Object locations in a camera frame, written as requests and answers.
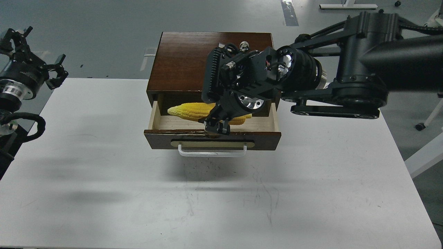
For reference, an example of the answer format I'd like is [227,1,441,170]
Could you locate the wooden drawer with white handle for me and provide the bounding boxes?
[144,101,281,151]

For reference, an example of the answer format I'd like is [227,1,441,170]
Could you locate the dark wooden drawer cabinet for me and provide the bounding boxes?
[146,31,274,116]

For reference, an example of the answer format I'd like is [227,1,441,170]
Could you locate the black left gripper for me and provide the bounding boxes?
[0,26,69,101]

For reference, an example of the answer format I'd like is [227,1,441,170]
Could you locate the yellow corn cob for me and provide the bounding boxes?
[168,102,253,126]

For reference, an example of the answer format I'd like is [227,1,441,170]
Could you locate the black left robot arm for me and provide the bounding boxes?
[0,26,68,176]

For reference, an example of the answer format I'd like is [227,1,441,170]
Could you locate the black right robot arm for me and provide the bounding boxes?
[198,12,442,135]

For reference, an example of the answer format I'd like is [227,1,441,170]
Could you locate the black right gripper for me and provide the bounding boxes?
[198,44,283,136]

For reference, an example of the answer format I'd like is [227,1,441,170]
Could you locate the white office chair base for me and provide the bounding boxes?
[414,98,443,131]

